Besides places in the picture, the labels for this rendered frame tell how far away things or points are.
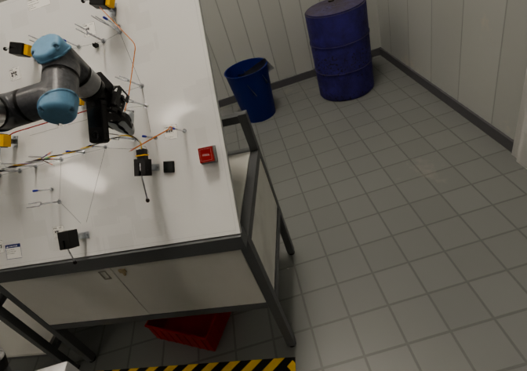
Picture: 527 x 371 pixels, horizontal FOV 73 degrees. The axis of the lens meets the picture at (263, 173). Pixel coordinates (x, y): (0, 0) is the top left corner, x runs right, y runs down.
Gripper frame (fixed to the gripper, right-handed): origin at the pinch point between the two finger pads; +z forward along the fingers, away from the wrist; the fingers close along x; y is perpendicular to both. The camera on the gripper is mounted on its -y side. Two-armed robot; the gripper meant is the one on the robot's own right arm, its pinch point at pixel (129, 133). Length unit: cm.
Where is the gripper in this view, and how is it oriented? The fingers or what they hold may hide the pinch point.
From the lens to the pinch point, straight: 115.7
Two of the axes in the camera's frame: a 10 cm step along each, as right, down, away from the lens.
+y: 0.6, -9.1, 4.0
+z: 2.0, 4.0, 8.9
